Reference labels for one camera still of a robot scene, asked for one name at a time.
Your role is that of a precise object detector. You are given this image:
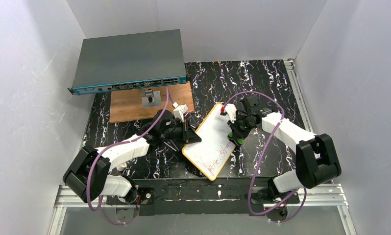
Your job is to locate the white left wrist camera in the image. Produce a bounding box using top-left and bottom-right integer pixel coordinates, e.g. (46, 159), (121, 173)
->
(172, 102), (189, 122)

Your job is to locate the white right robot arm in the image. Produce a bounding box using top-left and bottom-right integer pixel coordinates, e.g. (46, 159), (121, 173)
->
(221, 95), (342, 198)

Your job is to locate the green bone-shaped eraser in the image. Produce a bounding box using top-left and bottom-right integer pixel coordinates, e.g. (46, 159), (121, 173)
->
(227, 132), (244, 146)

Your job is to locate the aluminium frame rail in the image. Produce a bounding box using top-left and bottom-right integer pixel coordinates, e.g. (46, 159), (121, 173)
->
(49, 60), (356, 235)

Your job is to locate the wooden board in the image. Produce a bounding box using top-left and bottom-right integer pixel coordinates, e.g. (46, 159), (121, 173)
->
(109, 83), (195, 123)

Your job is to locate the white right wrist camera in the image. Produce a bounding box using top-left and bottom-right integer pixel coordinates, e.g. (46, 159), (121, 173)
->
(220, 104), (237, 123)

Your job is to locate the grey network switch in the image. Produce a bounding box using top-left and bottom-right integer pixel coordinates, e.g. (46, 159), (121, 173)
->
(68, 29), (189, 95)

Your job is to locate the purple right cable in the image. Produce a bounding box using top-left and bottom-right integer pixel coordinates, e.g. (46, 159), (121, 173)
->
(221, 91), (308, 224)

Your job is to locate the grey metal stand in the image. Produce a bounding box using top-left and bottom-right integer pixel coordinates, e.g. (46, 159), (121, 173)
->
(142, 89), (161, 108)

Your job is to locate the yellow-framed whiteboard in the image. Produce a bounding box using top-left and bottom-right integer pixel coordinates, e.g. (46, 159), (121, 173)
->
(182, 103), (236, 181)

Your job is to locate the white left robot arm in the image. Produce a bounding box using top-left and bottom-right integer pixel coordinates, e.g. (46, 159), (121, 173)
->
(62, 110), (202, 203)

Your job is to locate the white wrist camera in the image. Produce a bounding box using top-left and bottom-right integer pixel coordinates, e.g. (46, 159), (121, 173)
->
(172, 102), (189, 122)
(220, 104), (237, 123)

